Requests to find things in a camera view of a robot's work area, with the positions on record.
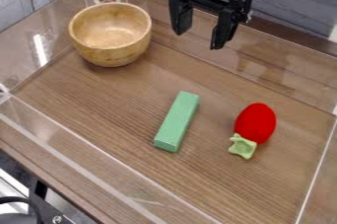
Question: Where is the green rectangular block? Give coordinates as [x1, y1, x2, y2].
[154, 91, 200, 153]

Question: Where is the light brown wooden bowl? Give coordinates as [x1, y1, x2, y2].
[68, 2, 153, 67]

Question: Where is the red plush strawberry toy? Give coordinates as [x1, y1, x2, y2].
[228, 103, 277, 160]

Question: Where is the clear acrylic tray wall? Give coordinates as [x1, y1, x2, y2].
[0, 0, 337, 224]

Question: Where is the black table leg bracket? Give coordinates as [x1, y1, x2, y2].
[29, 180, 74, 224]

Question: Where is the black cable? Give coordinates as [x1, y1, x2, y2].
[0, 195, 44, 224]

